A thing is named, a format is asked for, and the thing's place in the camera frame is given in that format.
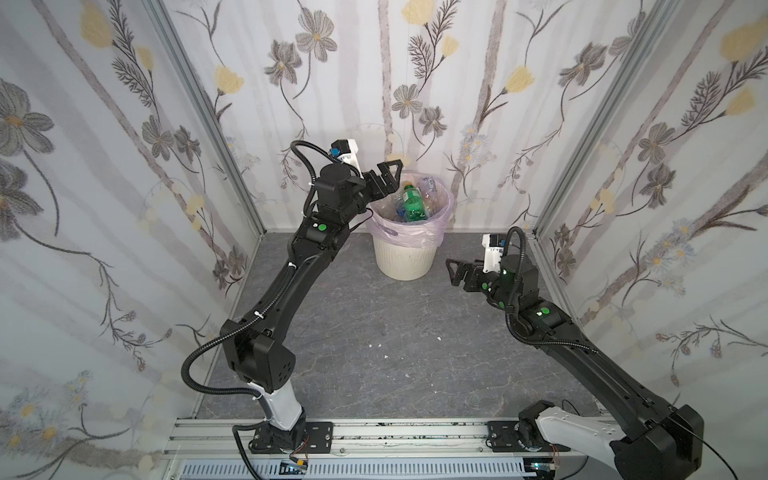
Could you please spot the pink bin liner bag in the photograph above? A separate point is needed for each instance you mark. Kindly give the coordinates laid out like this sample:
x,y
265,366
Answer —
x,y
389,224

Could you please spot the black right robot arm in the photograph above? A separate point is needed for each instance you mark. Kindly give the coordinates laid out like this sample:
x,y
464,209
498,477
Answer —
x,y
650,438

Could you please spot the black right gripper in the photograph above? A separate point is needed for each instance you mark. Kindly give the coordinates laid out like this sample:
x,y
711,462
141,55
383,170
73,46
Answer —
x,y
475,276

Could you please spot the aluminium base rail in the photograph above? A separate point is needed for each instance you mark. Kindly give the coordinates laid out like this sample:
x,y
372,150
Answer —
x,y
206,449

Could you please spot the clear crushed bottle white cap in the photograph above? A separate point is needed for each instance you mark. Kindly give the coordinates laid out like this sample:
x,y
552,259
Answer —
x,y
428,188

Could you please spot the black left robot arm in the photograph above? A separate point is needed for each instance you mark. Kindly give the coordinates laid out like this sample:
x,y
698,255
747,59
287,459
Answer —
x,y
254,345

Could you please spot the cream plastic waste bin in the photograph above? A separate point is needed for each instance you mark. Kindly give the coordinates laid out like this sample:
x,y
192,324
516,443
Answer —
x,y
403,263

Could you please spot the white slotted cable duct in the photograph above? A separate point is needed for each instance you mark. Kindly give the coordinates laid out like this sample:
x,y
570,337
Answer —
x,y
396,468

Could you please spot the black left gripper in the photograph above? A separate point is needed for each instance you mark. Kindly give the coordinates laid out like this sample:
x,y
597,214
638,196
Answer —
x,y
372,181

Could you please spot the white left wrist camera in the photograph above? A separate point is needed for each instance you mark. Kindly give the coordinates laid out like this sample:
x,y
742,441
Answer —
x,y
345,151

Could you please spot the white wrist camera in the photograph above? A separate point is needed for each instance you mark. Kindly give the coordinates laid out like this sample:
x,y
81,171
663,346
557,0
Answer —
x,y
494,245
345,151

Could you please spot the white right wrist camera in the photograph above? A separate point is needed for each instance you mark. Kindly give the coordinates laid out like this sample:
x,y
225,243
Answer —
x,y
494,245

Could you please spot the green bottle yellow cap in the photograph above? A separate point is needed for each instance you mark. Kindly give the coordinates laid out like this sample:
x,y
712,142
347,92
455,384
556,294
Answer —
x,y
413,204

